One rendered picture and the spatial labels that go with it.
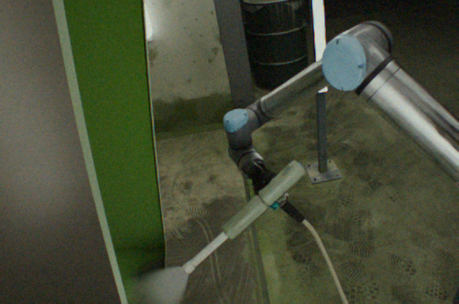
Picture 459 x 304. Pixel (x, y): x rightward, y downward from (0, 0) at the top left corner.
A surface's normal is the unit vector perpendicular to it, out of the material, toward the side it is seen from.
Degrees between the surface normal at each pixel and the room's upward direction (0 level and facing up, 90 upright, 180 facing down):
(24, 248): 90
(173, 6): 90
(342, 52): 86
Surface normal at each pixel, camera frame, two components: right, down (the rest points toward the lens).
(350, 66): -0.79, 0.37
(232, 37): 0.07, 0.51
